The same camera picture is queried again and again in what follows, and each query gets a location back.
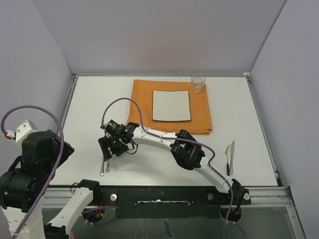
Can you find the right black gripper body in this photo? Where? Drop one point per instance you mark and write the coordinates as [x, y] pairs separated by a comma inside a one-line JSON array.
[[116, 147]]

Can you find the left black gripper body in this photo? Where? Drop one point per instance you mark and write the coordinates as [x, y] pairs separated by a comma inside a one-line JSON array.
[[55, 156]]

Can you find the copper bowl spoon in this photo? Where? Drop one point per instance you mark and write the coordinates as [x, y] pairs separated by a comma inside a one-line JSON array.
[[107, 170]]

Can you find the white square plate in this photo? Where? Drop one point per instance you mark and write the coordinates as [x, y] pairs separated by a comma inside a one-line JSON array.
[[171, 106]]

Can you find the clear drinking glass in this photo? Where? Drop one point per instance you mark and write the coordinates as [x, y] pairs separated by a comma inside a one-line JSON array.
[[197, 83]]

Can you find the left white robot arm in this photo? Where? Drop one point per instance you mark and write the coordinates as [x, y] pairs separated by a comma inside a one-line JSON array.
[[21, 187]]

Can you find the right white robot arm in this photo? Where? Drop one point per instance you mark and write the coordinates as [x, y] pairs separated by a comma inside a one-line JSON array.
[[188, 153]]

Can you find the silver butter knife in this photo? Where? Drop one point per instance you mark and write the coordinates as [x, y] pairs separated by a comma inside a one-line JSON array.
[[102, 171]]

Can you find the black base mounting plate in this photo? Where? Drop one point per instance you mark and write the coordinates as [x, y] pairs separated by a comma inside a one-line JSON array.
[[162, 202]]

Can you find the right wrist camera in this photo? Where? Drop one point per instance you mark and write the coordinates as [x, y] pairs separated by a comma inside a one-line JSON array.
[[112, 128]]

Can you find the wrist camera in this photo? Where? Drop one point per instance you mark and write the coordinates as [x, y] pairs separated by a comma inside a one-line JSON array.
[[112, 128], [22, 131]]

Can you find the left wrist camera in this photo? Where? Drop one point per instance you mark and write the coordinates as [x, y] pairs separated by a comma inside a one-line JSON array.
[[22, 131]]

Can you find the green handled gold fork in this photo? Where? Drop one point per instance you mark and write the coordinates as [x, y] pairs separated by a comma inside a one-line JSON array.
[[227, 161]]

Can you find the green handled silver knife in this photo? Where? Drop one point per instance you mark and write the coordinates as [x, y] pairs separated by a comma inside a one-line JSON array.
[[231, 151]]

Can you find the aluminium frame rail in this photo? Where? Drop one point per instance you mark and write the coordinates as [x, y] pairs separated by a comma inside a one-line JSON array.
[[271, 215]]

